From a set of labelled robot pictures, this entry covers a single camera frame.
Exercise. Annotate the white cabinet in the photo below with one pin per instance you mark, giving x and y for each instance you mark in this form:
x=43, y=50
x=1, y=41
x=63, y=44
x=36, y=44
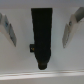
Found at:
x=20, y=78

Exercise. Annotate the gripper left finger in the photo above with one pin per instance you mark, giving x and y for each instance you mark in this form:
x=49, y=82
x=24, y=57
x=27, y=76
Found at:
x=8, y=28

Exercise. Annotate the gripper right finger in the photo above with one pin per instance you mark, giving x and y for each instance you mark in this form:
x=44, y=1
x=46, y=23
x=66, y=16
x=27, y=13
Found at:
x=72, y=26

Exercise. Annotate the white sliding door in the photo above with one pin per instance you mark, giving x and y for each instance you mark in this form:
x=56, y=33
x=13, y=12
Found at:
x=23, y=20

